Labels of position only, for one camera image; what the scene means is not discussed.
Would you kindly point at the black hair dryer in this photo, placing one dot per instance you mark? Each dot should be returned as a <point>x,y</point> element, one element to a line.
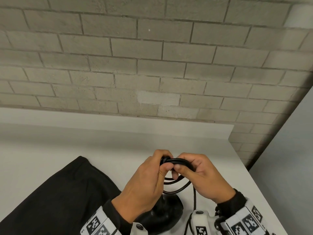
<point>166,212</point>

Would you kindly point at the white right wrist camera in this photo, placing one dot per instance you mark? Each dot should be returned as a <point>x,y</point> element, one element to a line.
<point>203,225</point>

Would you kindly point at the right wristband with markers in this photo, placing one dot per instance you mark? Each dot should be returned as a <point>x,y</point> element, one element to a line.
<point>244,217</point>

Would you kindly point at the person's left hand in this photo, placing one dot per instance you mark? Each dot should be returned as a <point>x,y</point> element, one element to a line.
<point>141,188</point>

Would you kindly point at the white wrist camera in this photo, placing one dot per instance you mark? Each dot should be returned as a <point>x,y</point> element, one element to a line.
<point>138,228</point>
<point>203,225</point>

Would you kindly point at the person's right hand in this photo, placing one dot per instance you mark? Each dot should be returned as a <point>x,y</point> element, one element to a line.
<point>207,178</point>

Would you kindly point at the black cloth drawstring bag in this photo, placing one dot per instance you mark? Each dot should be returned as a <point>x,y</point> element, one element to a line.
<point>56,200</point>

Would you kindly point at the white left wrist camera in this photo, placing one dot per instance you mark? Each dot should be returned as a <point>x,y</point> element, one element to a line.
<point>138,228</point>

